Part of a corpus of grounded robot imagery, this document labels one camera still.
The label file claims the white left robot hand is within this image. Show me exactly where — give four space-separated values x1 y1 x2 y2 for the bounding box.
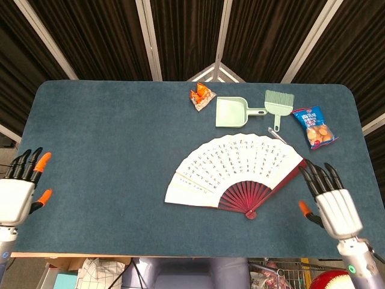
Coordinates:
0 147 54 226

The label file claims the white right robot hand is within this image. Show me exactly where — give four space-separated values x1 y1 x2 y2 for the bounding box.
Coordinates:
298 159 364 241

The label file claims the red-ribbed paper folding fan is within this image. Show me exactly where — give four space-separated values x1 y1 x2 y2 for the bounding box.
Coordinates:
164 133 308 220

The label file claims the mint green hand brush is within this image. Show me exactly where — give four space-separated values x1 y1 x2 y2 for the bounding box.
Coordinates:
264 90 295 132

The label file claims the red and white ball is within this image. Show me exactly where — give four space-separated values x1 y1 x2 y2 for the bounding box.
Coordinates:
309 270 359 289

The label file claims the brown cardboard box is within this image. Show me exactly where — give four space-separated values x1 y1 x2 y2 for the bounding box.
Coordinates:
45 257 88 273

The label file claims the blue biscuit snack bag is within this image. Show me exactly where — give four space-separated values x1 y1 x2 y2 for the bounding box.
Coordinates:
291 105 339 151

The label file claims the teal box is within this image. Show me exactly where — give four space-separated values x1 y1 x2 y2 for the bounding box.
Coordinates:
53 272 79 289

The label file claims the clear wrapped straw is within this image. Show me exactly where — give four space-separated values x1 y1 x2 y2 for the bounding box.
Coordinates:
267 126 288 145

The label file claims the blue felt table mat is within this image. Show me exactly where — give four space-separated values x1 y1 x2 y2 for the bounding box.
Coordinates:
5 79 385 260

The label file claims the white checked cloth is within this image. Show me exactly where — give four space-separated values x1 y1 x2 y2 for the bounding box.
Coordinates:
77 258 127 289

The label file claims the mint green dustpan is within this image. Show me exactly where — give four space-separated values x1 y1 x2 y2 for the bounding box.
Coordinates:
215 96 268 129

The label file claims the grey robot torso base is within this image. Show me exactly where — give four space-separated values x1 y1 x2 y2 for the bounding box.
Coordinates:
122 257 252 289

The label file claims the crumpled orange snack wrapper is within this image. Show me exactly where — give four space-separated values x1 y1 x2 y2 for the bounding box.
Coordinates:
189 82 217 112

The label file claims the dark brown pleated curtain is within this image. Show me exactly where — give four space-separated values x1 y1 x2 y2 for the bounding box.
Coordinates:
0 0 385 144

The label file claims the metal wire basket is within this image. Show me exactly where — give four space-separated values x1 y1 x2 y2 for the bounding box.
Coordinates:
248 258 350 289

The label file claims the white partition frame post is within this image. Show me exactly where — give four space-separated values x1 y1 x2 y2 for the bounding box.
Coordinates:
13 0 79 81
214 0 234 82
281 0 344 84
134 0 164 82

